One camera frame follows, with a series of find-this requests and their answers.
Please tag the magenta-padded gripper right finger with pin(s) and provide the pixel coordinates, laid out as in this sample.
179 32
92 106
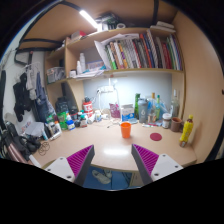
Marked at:
148 160

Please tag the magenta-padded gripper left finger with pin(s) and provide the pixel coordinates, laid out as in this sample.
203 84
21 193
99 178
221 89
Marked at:
78 161

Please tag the yellow drink bottle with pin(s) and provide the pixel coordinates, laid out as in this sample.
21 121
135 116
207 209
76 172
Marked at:
186 131

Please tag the flat round red coaster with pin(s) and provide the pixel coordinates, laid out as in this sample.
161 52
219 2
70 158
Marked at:
155 136

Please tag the white slipper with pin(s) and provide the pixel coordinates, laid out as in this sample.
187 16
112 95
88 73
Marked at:
100 176

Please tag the orange plastic cup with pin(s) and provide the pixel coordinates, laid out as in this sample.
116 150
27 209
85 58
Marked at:
126 130

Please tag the white bottle with blue cap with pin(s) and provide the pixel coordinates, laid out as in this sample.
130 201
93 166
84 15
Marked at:
70 124

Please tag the brown jar with white lid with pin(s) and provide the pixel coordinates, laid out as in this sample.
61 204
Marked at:
166 121

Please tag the green pouch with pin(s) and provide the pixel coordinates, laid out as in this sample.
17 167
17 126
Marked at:
62 120

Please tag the brown mug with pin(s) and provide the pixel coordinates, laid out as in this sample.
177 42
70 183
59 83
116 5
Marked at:
176 125

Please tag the glass bottle with yellow cap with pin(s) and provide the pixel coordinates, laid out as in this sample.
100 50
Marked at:
152 111

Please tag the blue and white carton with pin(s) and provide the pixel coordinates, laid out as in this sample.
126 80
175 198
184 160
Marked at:
127 112

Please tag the slim green glass bottle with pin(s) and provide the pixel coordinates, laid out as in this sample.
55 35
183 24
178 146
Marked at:
158 108

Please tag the red and white canister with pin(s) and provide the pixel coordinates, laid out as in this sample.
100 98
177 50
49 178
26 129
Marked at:
88 108

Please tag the clear blue plastic bag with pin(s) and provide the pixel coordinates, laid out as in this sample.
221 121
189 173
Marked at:
163 106

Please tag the tall green packet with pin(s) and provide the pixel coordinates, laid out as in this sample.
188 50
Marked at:
137 105

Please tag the magenta snack packet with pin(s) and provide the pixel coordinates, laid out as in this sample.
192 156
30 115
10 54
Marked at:
115 110

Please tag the tall clear glass bottle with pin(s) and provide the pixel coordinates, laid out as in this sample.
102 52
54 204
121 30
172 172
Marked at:
175 106

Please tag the black bag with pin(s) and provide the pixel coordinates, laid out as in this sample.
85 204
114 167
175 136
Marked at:
16 143

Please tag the blue hanging garment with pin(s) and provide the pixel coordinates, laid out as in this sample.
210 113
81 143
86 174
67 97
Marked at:
41 100

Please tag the black hanging garment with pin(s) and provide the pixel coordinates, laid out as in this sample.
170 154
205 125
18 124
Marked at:
21 96

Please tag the wooden shelf unit with books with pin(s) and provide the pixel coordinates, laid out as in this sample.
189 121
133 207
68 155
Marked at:
133 50

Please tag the white ceiling light bar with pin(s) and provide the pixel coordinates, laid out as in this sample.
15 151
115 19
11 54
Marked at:
88 18

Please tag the white wall power outlet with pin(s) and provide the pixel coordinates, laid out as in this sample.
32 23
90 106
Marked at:
105 89

